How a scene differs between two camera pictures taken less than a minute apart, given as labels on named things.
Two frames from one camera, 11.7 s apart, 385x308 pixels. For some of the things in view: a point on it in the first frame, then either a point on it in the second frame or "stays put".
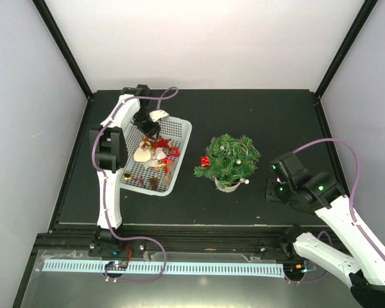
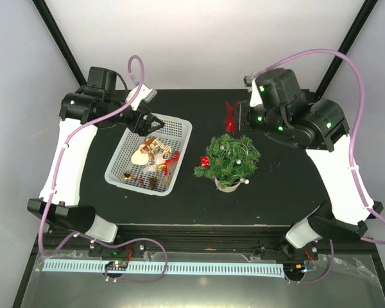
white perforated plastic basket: x=153 y=164 stays put
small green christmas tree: x=231 y=160 stays put
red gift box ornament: x=205 y=161 stays put
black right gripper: x=270 y=191 → x=244 y=124
